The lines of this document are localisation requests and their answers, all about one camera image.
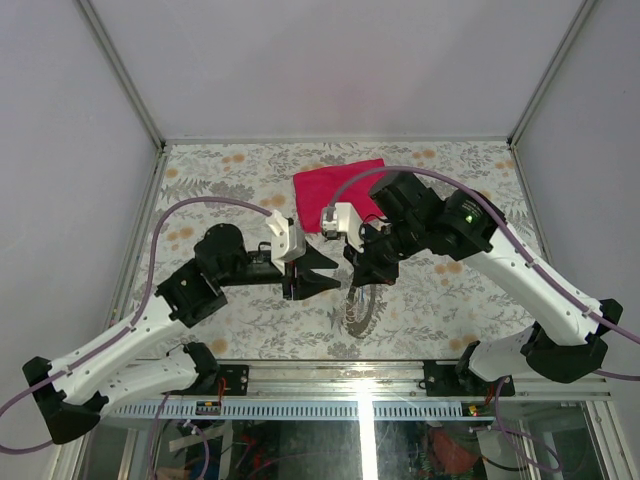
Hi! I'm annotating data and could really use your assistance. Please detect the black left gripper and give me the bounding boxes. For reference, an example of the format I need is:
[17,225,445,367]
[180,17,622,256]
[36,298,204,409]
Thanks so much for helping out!
[219,242,344,302]

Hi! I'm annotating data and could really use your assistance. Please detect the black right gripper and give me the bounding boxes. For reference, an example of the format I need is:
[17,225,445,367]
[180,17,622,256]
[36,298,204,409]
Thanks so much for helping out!
[342,216,424,286]

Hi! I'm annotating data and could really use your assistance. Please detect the large metal keyring chain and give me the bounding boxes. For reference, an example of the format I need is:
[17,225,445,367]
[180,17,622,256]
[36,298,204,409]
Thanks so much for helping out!
[342,284,384,342]

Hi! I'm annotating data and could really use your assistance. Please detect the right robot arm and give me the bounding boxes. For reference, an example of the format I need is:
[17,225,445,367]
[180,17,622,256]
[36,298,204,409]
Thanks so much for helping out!
[322,167,622,395]

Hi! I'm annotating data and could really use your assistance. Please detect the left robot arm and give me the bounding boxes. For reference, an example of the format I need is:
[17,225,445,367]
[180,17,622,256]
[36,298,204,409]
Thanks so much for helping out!
[23,224,340,445]

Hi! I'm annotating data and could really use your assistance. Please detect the pink cloth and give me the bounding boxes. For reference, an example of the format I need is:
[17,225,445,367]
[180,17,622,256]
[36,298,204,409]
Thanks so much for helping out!
[292,158,386,234]

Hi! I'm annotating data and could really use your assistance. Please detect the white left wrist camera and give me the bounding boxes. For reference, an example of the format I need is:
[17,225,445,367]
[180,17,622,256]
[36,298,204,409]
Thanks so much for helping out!
[265,210,306,269]

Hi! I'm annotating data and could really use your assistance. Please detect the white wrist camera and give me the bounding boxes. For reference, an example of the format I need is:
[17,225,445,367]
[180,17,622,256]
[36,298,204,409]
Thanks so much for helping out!
[320,202,364,252]
[265,210,306,269]

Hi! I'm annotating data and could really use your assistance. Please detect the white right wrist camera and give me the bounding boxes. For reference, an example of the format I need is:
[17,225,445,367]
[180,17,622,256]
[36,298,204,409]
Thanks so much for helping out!
[320,202,364,252]

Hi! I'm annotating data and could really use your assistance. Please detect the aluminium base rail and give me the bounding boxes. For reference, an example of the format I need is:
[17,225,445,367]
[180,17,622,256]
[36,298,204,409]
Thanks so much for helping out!
[114,357,614,419]

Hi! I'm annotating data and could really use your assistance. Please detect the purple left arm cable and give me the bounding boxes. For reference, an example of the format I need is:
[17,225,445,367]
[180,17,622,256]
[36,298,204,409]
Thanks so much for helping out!
[0,197,274,455]

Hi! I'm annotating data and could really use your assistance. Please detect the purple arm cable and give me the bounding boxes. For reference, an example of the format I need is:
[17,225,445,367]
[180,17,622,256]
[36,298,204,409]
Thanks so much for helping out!
[327,166,640,474]
[0,197,274,455]

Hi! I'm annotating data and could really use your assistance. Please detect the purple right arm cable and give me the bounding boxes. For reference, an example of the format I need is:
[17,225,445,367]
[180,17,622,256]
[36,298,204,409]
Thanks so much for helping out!
[327,166,640,474]

